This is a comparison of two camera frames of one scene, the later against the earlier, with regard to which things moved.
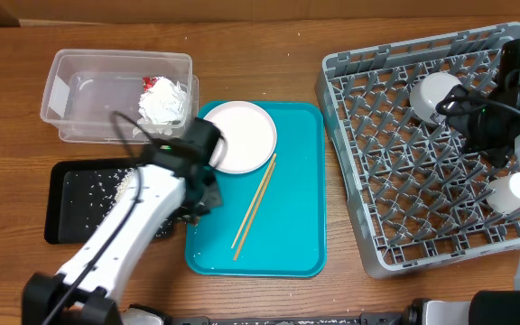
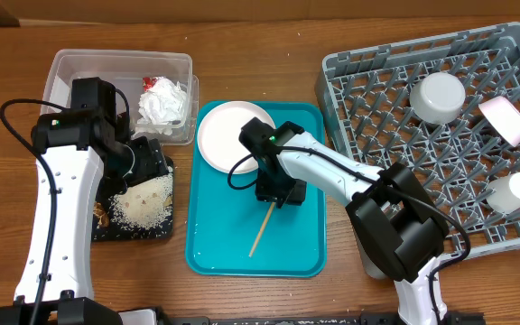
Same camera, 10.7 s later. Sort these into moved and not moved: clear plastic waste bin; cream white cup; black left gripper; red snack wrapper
Moved: black left gripper
Not moved: red snack wrapper; cream white cup; clear plastic waste bin
